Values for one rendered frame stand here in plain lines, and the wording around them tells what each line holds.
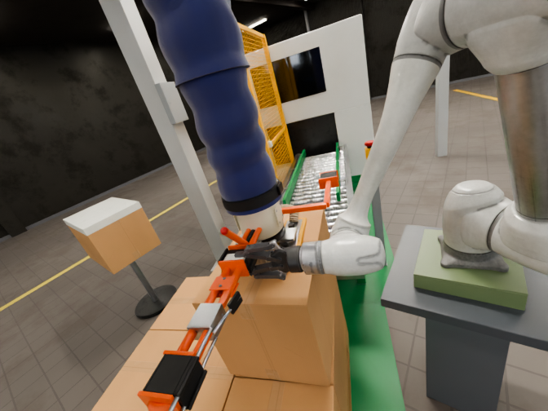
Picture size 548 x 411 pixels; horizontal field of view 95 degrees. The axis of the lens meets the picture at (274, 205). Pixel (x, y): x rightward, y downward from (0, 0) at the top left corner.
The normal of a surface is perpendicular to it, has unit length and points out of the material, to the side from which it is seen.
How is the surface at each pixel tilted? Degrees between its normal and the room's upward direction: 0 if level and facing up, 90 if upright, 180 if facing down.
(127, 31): 90
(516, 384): 0
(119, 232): 90
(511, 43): 115
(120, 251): 90
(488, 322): 0
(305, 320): 89
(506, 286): 1
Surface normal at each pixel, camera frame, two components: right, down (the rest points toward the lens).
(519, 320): -0.26, -0.87
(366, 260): -0.14, 0.11
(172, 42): -0.47, 0.53
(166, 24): -0.56, 0.23
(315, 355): -0.25, 0.47
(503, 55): -0.70, 0.71
